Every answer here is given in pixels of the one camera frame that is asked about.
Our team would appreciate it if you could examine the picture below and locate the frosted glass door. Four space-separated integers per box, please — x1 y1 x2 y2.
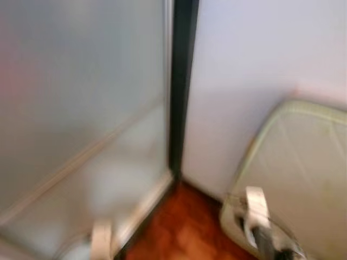
0 0 175 260

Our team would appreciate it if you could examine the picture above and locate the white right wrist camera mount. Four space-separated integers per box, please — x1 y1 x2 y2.
245 186 271 229

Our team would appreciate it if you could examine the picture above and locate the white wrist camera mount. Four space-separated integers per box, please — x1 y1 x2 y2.
245 186 271 229
89 219 115 260

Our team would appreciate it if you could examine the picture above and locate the black door frame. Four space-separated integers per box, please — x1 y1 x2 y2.
167 0 200 182

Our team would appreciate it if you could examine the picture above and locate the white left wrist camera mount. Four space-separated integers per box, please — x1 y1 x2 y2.
89 219 115 260

